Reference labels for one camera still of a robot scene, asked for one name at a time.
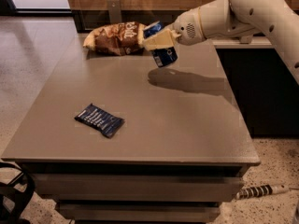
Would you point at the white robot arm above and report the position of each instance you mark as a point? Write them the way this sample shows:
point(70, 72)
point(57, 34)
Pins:
point(235, 18)

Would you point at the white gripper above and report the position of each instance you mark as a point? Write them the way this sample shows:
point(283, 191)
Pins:
point(188, 28)

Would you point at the blue pepsi can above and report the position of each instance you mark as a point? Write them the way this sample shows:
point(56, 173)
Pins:
point(165, 56)

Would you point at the grey drawer cabinet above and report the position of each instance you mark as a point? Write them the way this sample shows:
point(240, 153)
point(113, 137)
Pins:
point(182, 150)

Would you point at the metal wall bracket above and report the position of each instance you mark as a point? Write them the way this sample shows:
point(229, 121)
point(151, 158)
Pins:
point(245, 39)
point(114, 11)

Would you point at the right metal wall bracket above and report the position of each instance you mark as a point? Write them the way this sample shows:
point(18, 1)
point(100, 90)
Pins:
point(245, 39)

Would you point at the dark blue snack packet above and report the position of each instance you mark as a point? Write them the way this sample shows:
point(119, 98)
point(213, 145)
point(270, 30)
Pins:
point(100, 120)

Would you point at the left metal wall bracket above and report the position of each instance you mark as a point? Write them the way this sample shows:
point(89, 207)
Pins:
point(114, 11)

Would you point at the brown chip bag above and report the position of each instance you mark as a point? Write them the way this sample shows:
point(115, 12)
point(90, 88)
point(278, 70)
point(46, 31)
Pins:
point(116, 39)

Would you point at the black chair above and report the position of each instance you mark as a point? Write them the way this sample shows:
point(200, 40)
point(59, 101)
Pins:
point(20, 199)

